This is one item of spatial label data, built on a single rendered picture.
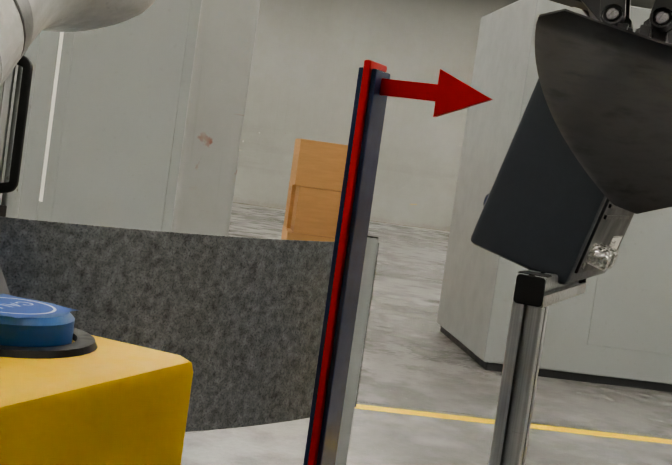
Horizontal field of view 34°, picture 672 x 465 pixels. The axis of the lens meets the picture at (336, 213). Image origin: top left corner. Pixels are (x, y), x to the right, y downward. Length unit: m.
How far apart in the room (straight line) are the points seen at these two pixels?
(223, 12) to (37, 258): 2.71
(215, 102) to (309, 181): 3.87
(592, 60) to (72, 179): 5.97
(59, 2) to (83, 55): 5.59
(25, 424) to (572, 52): 0.29
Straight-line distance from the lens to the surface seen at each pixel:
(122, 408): 0.33
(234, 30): 4.65
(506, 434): 1.10
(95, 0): 0.84
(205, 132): 4.62
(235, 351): 2.29
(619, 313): 6.81
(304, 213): 8.45
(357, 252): 0.56
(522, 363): 1.08
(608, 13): 0.56
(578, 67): 0.50
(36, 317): 0.34
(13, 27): 0.74
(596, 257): 1.15
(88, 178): 6.38
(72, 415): 0.31
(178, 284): 2.18
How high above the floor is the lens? 1.14
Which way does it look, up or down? 3 degrees down
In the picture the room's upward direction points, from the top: 8 degrees clockwise
